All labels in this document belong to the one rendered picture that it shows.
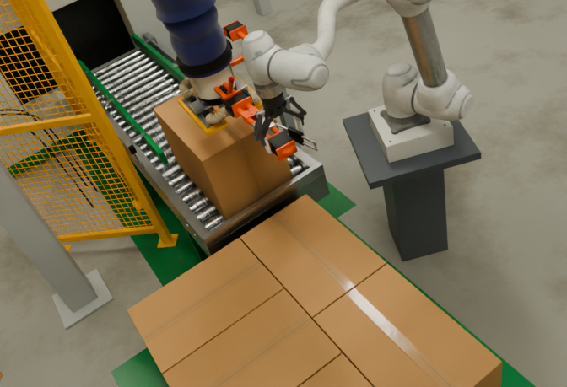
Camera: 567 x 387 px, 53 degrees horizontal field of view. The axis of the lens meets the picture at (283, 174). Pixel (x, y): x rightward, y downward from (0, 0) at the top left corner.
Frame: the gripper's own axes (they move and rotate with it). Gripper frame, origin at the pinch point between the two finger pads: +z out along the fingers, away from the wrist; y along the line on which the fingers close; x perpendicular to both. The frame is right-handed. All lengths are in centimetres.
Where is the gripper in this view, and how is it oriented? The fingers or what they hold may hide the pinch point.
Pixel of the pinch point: (284, 140)
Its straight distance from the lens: 197.7
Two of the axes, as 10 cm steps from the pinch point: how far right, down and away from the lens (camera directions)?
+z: 2.2, 7.2, 6.5
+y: -8.4, 4.8, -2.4
